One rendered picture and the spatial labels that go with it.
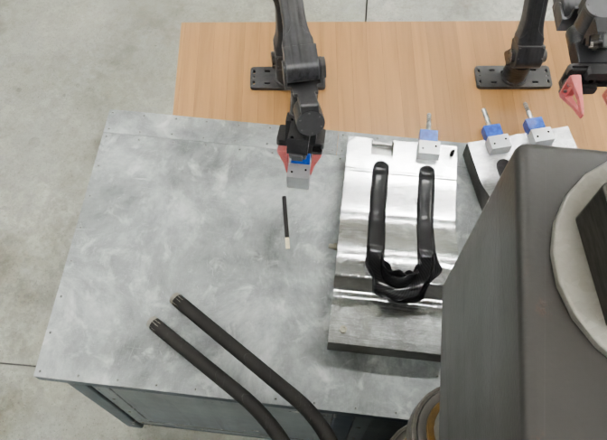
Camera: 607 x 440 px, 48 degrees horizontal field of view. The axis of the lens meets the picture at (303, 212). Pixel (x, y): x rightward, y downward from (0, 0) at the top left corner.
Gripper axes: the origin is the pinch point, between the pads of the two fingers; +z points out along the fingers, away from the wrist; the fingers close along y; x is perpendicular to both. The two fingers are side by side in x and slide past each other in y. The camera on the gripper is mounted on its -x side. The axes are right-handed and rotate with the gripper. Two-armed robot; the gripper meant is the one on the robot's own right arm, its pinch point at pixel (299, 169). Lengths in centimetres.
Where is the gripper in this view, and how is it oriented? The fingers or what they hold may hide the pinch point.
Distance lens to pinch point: 153.7
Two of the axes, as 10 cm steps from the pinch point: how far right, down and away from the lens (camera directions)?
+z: -0.6, 7.9, 6.1
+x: 1.0, -6.0, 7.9
